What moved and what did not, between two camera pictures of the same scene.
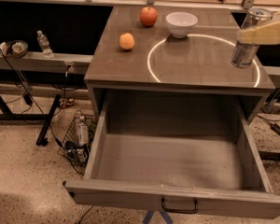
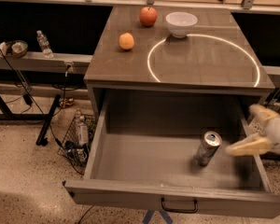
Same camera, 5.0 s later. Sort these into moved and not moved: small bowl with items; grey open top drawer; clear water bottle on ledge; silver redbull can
Moved: silver redbull can
Not moved: small bowl with items; clear water bottle on ledge; grey open top drawer
